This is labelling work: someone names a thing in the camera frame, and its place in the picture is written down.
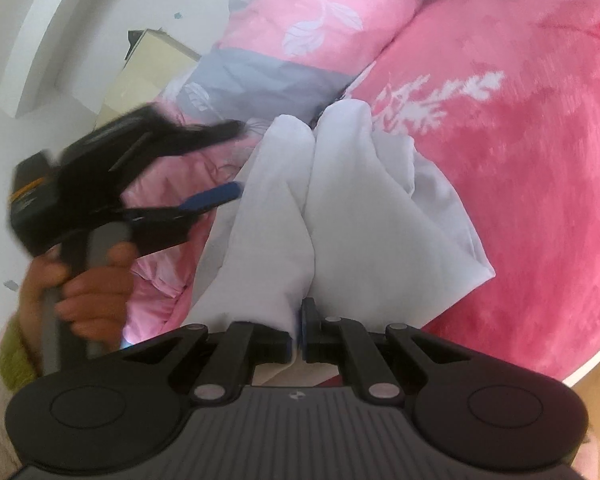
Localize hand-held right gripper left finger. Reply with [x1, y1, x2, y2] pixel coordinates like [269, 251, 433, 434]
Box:
[122, 320, 294, 405]

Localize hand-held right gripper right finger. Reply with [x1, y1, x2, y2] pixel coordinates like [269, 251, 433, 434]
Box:
[300, 297, 473, 405]

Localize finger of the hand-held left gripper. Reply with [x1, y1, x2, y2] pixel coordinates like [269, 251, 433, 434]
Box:
[120, 181, 245, 257]
[147, 119, 247, 159]

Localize white shirt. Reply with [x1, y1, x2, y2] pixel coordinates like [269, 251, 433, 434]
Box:
[192, 99, 496, 381]

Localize person's left hand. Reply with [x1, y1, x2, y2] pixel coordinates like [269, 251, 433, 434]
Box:
[19, 241, 139, 353]

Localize pink floral quilt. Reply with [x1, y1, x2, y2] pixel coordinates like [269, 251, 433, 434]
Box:
[122, 0, 453, 346]

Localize red floral bed blanket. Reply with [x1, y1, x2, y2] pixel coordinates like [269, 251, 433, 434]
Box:
[340, 0, 600, 381]

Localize white bed frame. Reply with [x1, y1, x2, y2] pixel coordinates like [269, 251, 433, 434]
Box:
[562, 342, 600, 388]

